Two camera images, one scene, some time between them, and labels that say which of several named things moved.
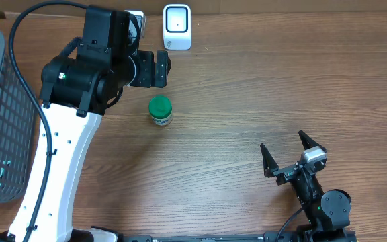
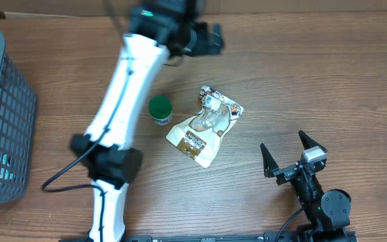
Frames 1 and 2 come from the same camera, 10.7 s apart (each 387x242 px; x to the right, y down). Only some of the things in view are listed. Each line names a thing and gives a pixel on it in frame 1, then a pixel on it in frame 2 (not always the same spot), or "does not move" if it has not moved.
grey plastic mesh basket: (8, 124) does not move
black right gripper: (286, 174) does not move
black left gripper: (148, 79) → (203, 48)
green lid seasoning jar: (160, 110) does not move
